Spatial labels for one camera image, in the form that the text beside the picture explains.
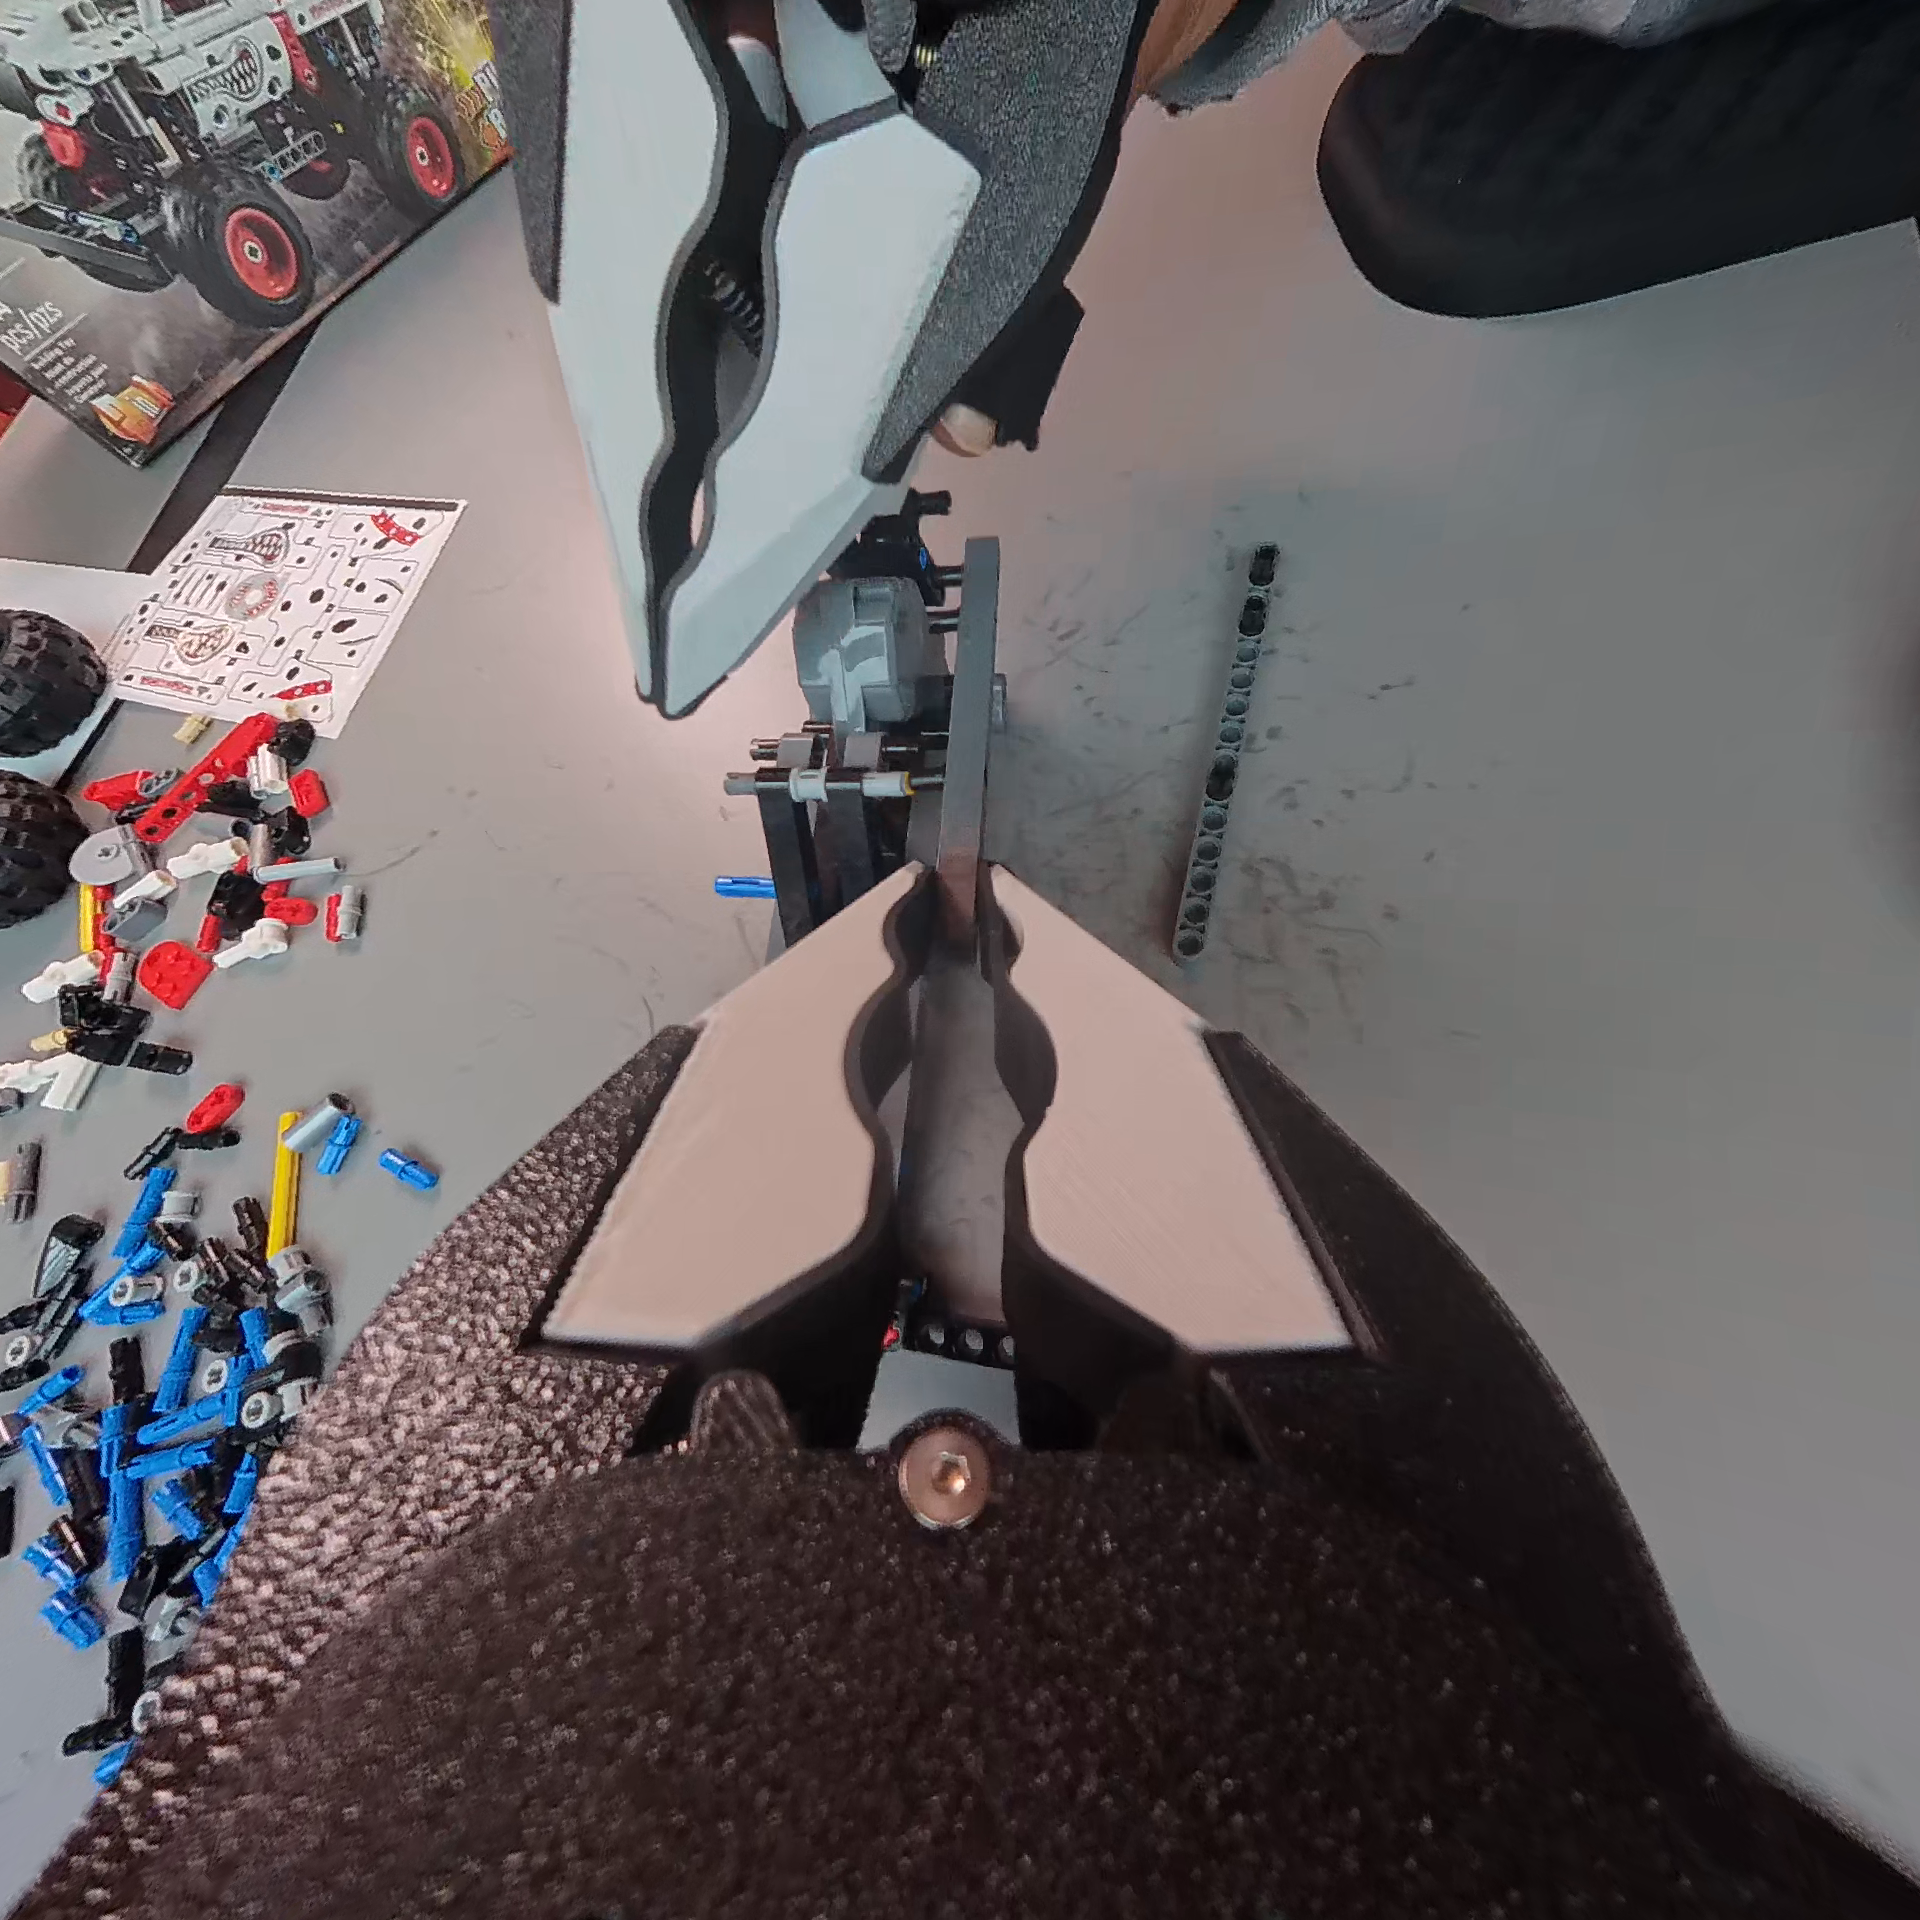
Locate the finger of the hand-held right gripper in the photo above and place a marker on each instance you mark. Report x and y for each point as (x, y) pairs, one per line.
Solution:
(597, 226)
(858, 301)

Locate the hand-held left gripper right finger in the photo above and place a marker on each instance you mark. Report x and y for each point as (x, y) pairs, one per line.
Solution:
(1184, 1199)

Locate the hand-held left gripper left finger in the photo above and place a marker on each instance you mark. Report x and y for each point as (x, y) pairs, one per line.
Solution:
(721, 1199)

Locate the toy truck chassis assembly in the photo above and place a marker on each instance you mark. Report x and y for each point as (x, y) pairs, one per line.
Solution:
(866, 642)

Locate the long grey perforated beam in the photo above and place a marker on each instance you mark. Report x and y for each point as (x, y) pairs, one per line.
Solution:
(969, 673)

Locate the long grey beam with pins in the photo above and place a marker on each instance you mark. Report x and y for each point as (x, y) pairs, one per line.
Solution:
(1231, 751)

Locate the person's right forearm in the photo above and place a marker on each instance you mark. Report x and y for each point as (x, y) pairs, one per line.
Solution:
(1322, 58)

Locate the person's right hand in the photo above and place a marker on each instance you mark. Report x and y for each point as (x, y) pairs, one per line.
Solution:
(1028, 372)

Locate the blue connector pin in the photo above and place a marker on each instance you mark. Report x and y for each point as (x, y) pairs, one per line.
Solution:
(338, 1145)
(409, 1168)

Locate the toy truck set box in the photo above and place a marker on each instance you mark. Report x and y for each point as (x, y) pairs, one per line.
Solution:
(227, 178)

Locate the grey black tube piece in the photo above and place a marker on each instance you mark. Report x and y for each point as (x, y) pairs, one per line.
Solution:
(322, 1122)

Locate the yellow axle rod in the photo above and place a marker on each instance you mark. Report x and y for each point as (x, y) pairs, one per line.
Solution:
(288, 1182)

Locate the white sticker sheet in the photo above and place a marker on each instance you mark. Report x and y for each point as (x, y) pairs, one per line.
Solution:
(300, 598)

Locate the pile of blue black pins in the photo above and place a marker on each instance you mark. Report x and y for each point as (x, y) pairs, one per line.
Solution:
(165, 1381)

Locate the pile of toy brick pieces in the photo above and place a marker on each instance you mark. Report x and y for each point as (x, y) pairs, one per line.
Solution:
(181, 884)

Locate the black tan connector piece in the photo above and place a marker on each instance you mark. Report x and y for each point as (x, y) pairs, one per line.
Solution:
(29, 1178)

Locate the black rubber toy tyre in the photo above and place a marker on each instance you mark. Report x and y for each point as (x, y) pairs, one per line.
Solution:
(33, 850)
(47, 680)

